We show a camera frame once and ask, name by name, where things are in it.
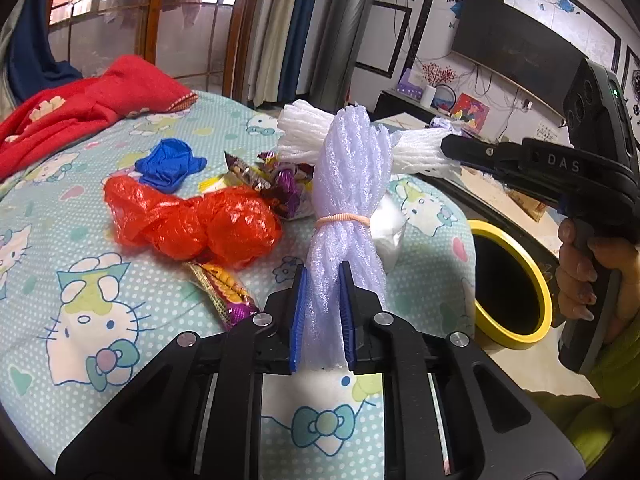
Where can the round black frame ornament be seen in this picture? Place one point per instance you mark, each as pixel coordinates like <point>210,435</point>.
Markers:
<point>445,102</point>

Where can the dark television cabinet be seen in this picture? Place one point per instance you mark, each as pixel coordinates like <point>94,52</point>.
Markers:
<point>395,105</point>

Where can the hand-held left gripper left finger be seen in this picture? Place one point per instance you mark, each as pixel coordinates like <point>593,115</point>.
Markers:
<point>298,320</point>

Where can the red plastic bag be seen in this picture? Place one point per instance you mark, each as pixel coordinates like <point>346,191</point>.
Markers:
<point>190,225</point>

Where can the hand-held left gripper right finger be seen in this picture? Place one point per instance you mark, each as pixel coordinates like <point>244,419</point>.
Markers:
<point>346,320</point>

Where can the cat print bed sheet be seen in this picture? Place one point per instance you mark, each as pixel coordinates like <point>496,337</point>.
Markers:
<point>75,240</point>

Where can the person's green jacket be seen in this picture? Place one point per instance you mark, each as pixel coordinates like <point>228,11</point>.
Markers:
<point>590,430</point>

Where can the orange and purple snack wrapper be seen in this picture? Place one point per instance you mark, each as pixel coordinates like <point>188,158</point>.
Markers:
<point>227,292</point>

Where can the grey standing air conditioner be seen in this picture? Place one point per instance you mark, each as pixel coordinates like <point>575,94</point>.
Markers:
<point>345,35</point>

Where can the brown snack wrapper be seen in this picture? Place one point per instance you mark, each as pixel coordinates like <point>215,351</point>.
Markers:
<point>242,167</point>

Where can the lavender foam net bundle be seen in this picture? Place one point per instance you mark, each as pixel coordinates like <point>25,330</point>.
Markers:
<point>345,185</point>

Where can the yellow rim trash bin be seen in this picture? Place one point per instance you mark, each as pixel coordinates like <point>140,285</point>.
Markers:
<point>520,341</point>

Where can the person's right hand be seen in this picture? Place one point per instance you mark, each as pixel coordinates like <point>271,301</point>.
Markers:
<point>575,280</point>

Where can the white foam net bundle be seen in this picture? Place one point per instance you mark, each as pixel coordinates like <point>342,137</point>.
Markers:
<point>300,135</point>

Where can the clear plastic bag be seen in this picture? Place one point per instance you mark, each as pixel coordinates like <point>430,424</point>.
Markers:
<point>392,230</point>

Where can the white vase with red flowers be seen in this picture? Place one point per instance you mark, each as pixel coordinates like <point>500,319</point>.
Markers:
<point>428,96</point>

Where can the wooden glass door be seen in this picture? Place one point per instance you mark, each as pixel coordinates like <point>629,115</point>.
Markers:
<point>150,20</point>

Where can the person's right forearm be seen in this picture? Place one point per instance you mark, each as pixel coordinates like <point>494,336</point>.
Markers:
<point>620,375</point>

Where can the colourful picture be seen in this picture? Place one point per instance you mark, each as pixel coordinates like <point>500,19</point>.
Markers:
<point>470,110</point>

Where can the blue and beige curtains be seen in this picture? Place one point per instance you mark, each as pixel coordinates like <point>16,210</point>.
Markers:
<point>285,30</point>

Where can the red blanket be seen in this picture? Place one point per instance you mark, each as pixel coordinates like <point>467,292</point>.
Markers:
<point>90,105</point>

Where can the dark blue curtain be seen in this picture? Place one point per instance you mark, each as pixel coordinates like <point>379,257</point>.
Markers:
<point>35,45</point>

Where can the purple and white tissue box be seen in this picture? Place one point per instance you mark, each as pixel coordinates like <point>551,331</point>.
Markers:
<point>450,125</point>

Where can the blue rubber glove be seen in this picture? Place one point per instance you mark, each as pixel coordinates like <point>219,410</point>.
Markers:
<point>167,165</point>

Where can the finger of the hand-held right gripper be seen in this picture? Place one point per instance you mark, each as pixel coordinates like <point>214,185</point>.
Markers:
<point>475,152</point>

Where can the wall television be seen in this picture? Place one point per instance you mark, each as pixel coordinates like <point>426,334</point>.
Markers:
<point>520,50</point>

